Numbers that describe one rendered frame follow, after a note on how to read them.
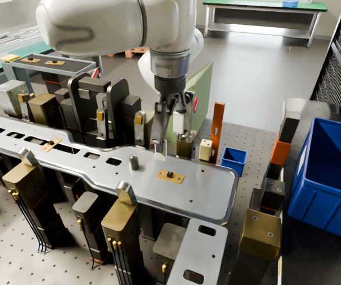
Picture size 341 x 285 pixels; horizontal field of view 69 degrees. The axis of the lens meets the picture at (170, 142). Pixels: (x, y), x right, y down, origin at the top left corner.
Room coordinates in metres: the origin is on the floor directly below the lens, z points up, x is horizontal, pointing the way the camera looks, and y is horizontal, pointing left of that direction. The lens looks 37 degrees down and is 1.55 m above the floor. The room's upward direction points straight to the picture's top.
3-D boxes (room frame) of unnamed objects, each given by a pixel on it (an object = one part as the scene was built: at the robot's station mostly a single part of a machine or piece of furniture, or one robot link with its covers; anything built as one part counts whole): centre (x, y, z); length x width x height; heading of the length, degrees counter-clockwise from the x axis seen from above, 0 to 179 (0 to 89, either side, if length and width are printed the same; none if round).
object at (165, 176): (0.55, 0.00, 1.01); 0.08 x 0.04 x 0.01; 69
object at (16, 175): (0.52, 0.45, 0.87); 0.12 x 0.07 x 0.35; 159
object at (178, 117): (0.62, -0.02, 1.16); 0.03 x 0.01 x 0.07; 69
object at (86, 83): (0.87, 0.27, 0.94); 0.18 x 0.13 x 0.49; 69
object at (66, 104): (0.93, 0.39, 0.89); 0.12 x 0.07 x 0.38; 159
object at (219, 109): (0.66, -0.15, 0.95); 0.03 x 0.01 x 0.50; 69
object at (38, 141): (0.74, 0.51, 0.84); 0.12 x 0.05 x 0.29; 159
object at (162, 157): (0.49, 0.02, 1.16); 0.03 x 0.01 x 0.07; 69
